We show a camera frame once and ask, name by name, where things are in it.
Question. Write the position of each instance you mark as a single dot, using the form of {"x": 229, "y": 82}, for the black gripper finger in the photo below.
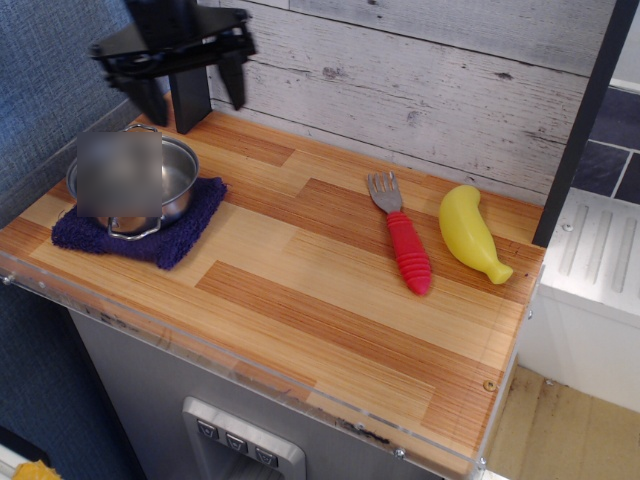
{"x": 232, "y": 75}
{"x": 147, "y": 96}

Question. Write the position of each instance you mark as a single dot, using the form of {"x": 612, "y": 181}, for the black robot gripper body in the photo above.
{"x": 166, "y": 37}

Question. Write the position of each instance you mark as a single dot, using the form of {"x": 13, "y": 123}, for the red handled toy fork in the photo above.
{"x": 411, "y": 257}

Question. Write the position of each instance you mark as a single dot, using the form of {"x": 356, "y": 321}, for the yellow plastic toy banana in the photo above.
{"x": 467, "y": 236}

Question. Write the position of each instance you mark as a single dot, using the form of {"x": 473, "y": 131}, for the stainless steel pot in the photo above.
{"x": 132, "y": 182}

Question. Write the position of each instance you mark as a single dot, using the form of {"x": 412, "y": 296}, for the purple knitted cloth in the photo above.
{"x": 165, "y": 248}

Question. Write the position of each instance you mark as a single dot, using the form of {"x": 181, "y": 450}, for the grey toy fridge cabinet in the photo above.
{"x": 148, "y": 372}

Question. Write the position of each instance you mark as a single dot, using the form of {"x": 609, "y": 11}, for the silver water dispenser panel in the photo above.
{"x": 228, "y": 447}

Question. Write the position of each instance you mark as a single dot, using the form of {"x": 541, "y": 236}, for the yellow object at corner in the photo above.
{"x": 35, "y": 471}

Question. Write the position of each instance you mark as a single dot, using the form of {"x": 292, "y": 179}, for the clear acrylic edge guard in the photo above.
{"x": 334, "y": 336}

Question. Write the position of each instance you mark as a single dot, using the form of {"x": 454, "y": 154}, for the white toy sink unit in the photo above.
{"x": 583, "y": 328}

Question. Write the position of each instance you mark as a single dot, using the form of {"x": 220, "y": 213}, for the black left upright post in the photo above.
{"x": 190, "y": 98}

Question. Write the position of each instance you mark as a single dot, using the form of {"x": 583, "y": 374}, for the black upright post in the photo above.
{"x": 606, "y": 61}
{"x": 190, "y": 98}

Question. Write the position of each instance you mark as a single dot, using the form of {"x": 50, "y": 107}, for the black right upright post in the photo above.
{"x": 606, "y": 61}

